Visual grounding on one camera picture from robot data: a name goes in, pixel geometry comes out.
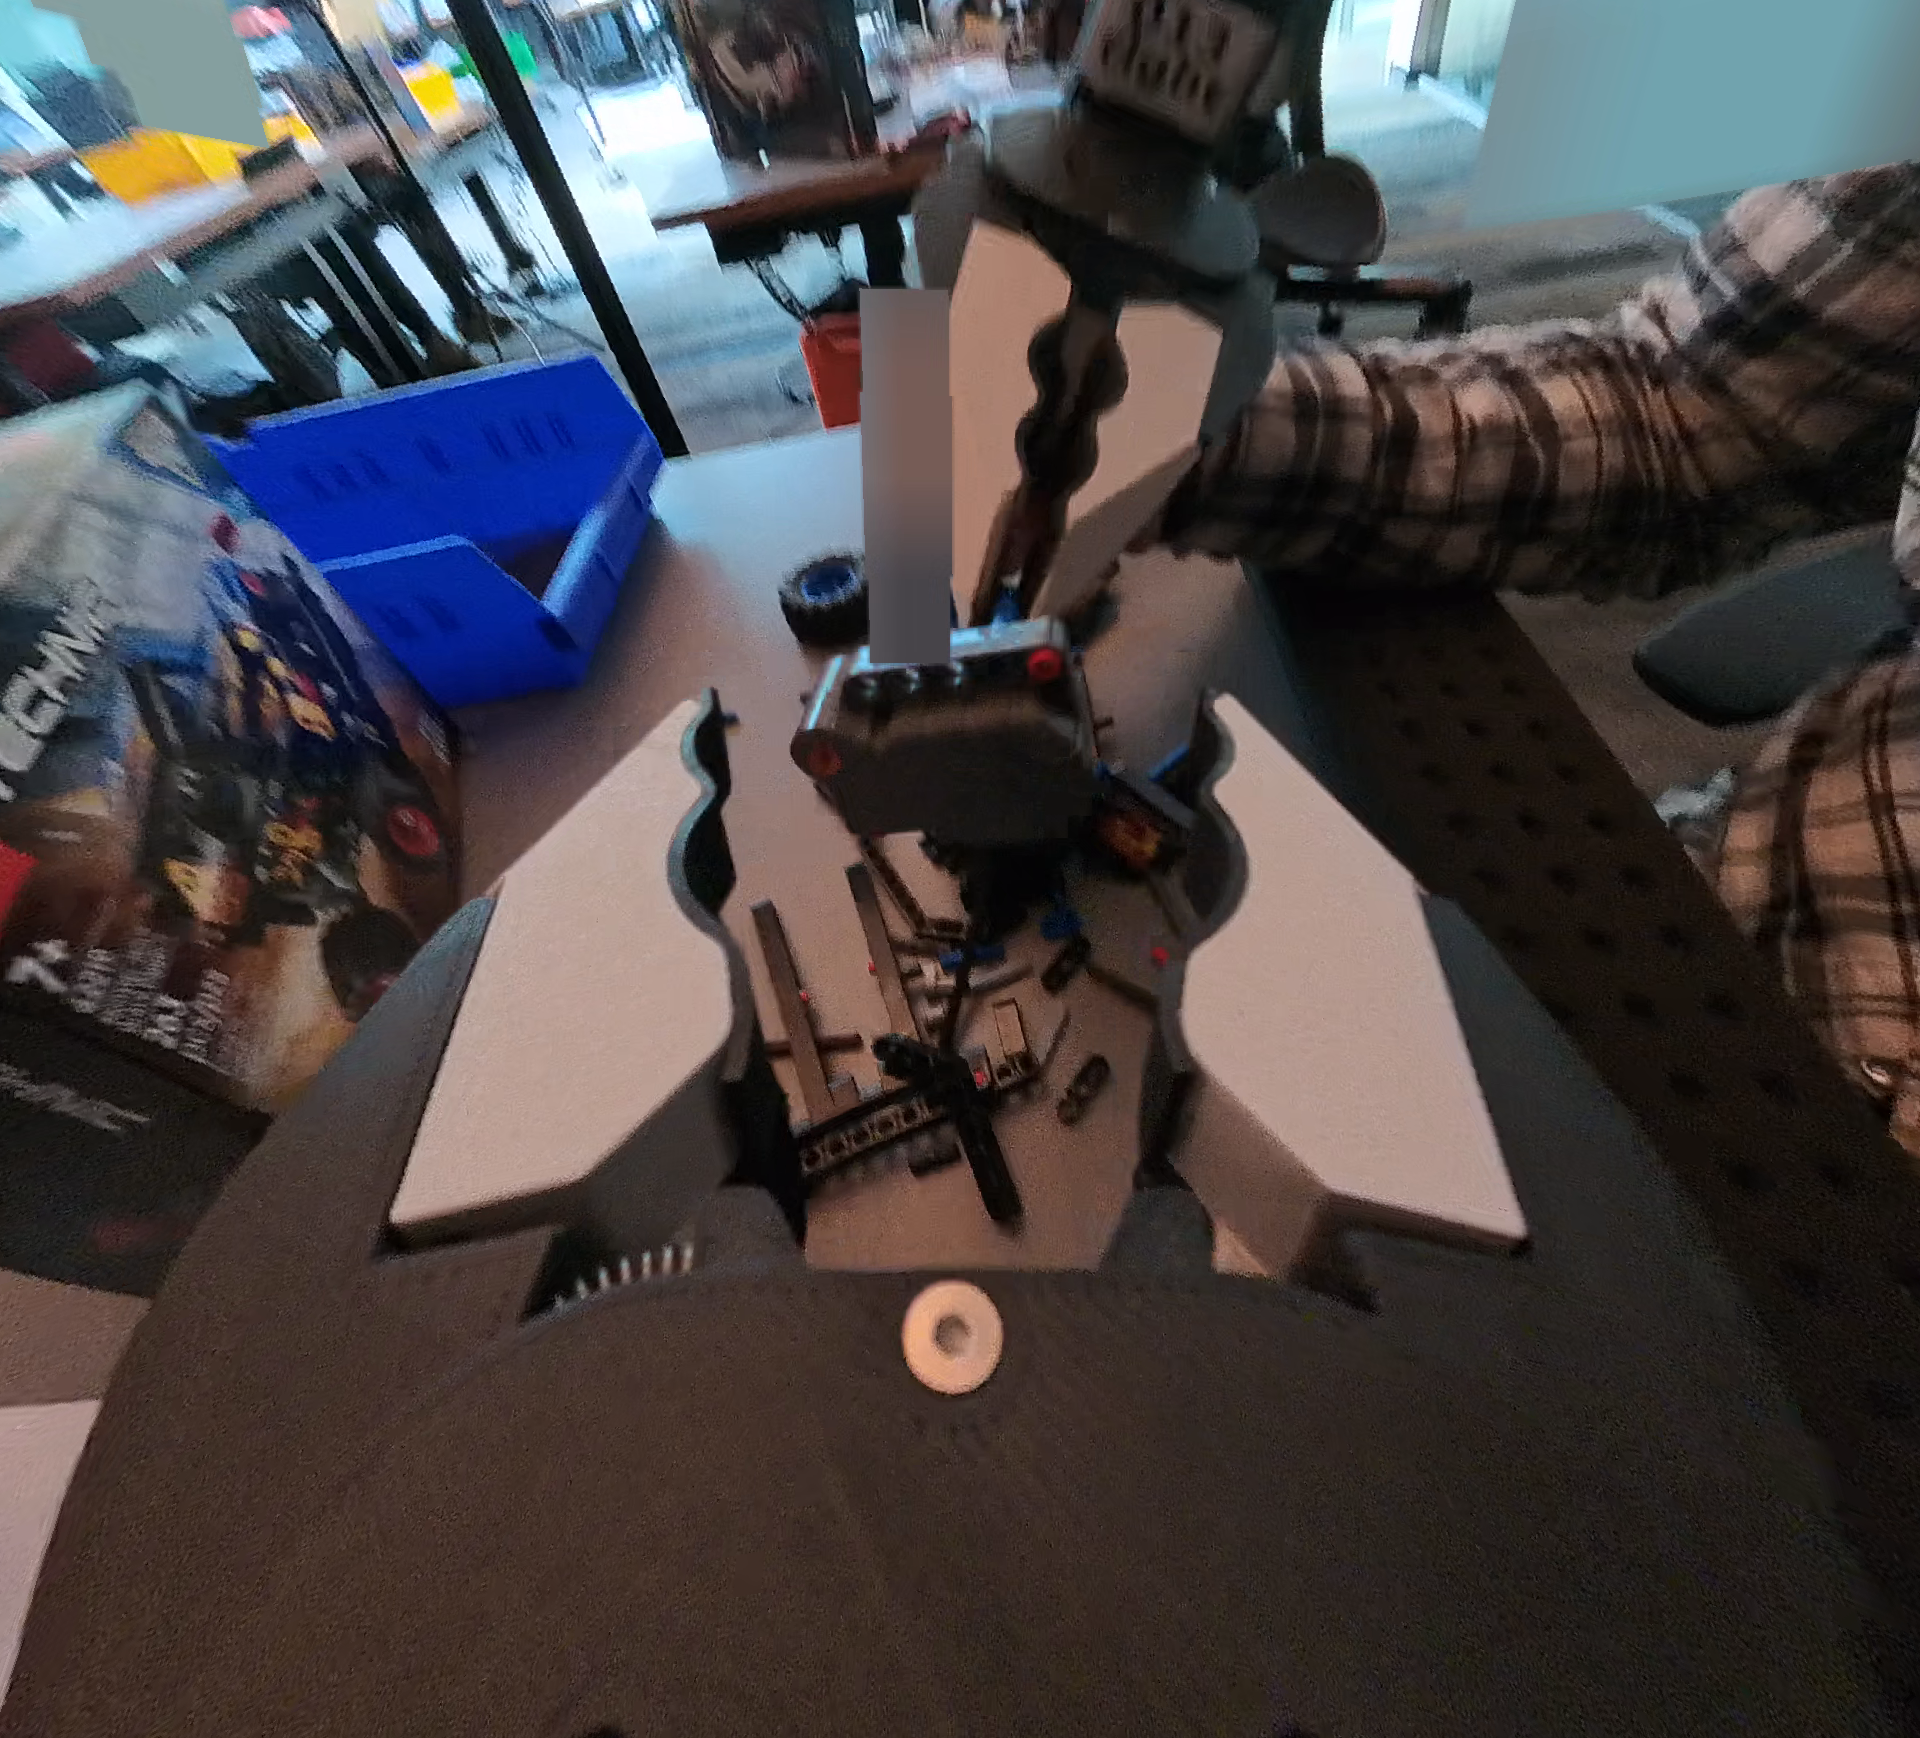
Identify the monster truck toy set box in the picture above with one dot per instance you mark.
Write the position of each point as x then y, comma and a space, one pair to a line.
211, 840

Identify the person's right forearm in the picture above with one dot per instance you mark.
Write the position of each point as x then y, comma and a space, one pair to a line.
1499, 463

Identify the black metal pole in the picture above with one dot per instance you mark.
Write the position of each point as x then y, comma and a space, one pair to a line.
510, 88

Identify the yellow bin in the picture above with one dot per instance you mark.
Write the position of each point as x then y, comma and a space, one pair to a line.
167, 165

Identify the white desk stand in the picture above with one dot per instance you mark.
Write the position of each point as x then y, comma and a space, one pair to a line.
36, 1559

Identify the dark printed box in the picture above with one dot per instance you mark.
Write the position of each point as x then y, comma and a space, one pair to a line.
766, 58

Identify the grey desk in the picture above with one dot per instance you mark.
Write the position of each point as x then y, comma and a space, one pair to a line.
736, 493

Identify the long background workbench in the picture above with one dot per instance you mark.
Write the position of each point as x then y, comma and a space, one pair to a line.
180, 239

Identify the red bucket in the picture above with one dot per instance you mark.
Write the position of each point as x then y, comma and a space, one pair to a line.
835, 375

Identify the grey toy pull-back motor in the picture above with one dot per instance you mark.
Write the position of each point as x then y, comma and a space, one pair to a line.
946, 764

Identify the person's plaid clothed body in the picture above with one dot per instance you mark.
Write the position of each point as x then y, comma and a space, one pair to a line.
1831, 869

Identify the blue plastic bin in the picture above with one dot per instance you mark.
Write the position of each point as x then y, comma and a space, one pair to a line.
420, 493

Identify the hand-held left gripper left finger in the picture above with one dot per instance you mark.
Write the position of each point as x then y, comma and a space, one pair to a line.
571, 1020

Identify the brown background table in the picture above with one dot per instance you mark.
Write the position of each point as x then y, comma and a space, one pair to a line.
812, 184

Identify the pile of loose toy parts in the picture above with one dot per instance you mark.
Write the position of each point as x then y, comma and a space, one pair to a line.
902, 1050

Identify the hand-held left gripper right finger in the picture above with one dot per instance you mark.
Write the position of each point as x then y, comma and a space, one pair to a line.
1335, 1020

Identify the black panel flame sticker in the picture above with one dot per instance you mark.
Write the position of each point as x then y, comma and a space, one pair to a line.
1135, 823

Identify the black wheel blue rim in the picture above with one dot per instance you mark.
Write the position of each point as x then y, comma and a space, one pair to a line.
817, 606

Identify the black saddle stool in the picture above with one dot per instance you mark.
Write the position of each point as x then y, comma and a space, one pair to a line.
1335, 209

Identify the black perforated board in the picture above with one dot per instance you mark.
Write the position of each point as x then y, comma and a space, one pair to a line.
1621, 1080

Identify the grey office chair seat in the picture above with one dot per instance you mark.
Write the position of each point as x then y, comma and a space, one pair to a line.
1770, 635

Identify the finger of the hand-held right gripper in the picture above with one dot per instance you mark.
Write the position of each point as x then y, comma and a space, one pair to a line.
1178, 405
910, 479

